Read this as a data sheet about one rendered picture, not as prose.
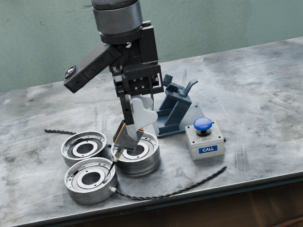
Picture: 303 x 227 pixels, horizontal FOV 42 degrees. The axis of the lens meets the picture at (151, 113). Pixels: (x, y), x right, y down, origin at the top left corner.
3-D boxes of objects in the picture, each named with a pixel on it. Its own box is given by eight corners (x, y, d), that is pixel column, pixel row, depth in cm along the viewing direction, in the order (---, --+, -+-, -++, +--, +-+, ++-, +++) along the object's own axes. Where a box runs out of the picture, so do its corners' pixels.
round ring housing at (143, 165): (171, 156, 88) (168, 142, 86) (136, 183, 82) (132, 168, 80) (139, 140, 95) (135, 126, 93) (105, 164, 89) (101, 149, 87)
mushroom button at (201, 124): (197, 146, 85) (195, 127, 83) (193, 136, 89) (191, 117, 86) (215, 143, 86) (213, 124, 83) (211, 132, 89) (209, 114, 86)
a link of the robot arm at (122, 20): (93, 14, 59) (91, -1, 66) (99, 43, 61) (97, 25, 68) (142, 4, 59) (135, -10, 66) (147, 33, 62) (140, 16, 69)
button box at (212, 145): (193, 161, 85) (190, 143, 83) (186, 142, 91) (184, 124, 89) (230, 154, 86) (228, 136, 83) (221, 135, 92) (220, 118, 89)
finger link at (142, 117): (162, 142, 72) (154, 96, 68) (130, 149, 72) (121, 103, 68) (160, 133, 75) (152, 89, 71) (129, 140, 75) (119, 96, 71)
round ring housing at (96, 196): (58, 197, 82) (53, 183, 80) (91, 166, 89) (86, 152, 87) (97, 214, 77) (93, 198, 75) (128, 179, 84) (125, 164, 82)
